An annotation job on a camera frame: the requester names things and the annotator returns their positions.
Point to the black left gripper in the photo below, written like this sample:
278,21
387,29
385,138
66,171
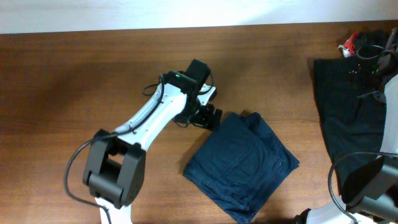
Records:
210,119

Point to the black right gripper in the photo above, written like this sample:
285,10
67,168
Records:
377,96

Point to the dark blue shorts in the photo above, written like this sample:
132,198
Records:
240,165

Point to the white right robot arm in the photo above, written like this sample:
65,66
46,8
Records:
369,193

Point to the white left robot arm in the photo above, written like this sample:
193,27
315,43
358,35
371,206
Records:
114,171

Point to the red and white cloth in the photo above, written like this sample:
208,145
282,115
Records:
348,48

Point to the black garment on table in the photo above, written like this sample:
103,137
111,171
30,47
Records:
351,124

